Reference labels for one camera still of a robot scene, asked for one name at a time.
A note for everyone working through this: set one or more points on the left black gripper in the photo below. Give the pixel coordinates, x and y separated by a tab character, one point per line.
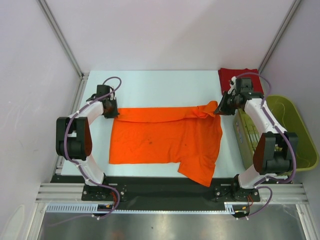
114	113

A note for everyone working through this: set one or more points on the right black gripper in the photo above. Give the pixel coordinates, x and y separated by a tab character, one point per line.
225	104

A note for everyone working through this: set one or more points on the orange t shirt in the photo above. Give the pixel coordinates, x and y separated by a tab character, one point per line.
190	136

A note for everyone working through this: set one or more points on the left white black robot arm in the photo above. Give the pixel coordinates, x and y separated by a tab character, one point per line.
73	139

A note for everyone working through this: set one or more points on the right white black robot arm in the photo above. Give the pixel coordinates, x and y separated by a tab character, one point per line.
274	157

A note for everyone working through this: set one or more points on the folded red t shirt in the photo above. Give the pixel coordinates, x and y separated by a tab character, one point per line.
226	74

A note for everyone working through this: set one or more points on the olive green plastic basket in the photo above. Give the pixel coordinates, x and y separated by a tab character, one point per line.
286	113

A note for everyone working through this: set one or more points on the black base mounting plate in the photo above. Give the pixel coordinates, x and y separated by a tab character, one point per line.
167	193

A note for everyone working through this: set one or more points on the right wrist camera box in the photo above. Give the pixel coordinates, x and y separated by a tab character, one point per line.
232	82

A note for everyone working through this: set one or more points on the left aluminium corner post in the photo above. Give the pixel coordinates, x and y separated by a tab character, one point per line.
53	23

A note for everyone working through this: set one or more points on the aluminium corner post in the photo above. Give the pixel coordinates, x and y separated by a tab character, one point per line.
53	23
280	33

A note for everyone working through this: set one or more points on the white slotted cable duct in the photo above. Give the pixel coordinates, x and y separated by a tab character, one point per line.
104	208

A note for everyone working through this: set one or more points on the right aluminium corner post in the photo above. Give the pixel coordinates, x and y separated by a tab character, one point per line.
280	33

